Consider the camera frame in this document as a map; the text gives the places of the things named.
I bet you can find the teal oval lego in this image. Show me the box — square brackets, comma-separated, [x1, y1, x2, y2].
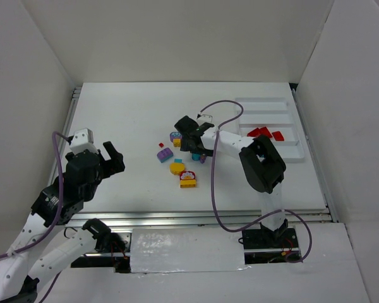
[191, 153, 201, 161]

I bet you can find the yellow oval lego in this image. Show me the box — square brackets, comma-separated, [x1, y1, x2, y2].
[169, 162, 185, 175]

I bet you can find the red arch lego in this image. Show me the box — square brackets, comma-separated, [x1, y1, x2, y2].
[247, 127, 273, 138]

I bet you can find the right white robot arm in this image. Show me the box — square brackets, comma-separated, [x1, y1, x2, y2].
[174, 116, 288, 244]

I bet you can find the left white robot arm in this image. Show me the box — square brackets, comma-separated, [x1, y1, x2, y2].
[0, 141, 125, 302]

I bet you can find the small yellow lego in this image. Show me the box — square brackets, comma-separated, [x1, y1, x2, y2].
[172, 139, 181, 147]

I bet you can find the purple flower lego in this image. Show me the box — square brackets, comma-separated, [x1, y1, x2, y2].
[169, 131, 182, 142]

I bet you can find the purple curved lego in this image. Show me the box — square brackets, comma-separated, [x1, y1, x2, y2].
[157, 148, 174, 163]

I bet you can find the red flower lego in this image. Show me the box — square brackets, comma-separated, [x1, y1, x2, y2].
[179, 170, 196, 181]

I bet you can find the yellow flat lego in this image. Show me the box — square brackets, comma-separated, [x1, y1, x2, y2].
[179, 179, 196, 188]

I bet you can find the white compartment tray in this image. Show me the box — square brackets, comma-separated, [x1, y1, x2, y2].
[235, 97, 305, 163]

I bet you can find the white foam board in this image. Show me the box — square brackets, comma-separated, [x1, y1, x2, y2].
[130, 227, 246, 273]

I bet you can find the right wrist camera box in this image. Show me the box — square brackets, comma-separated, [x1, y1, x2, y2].
[196, 114, 213, 125]

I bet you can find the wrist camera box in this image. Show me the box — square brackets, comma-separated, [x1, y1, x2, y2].
[196, 114, 213, 125]
[69, 128, 97, 155]

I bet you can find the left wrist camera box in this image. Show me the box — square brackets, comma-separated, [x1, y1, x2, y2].
[69, 128, 97, 155]

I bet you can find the aluminium frame rail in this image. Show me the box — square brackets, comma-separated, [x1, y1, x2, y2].
[67, 208, 333, 229]

